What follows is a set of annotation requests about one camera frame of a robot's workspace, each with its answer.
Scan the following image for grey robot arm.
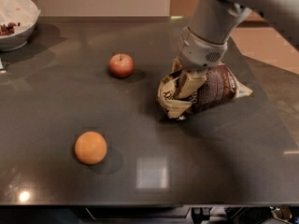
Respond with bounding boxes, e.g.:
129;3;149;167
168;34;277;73
175;0;299;99

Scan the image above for white bowl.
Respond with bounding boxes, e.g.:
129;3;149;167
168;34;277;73
0;0;40;51

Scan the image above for orange fruit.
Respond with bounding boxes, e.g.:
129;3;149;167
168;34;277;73
75;132;107;165

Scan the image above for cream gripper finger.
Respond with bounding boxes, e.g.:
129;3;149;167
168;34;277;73
171;56;184;73
174;69;207;99

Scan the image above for brown chip bag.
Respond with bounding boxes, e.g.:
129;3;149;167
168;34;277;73
157;63;252;120

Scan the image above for red apple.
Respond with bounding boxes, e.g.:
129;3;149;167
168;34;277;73
109;53;134;78

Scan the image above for red berries in bowl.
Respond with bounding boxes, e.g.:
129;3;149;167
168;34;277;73
0;22;20;36

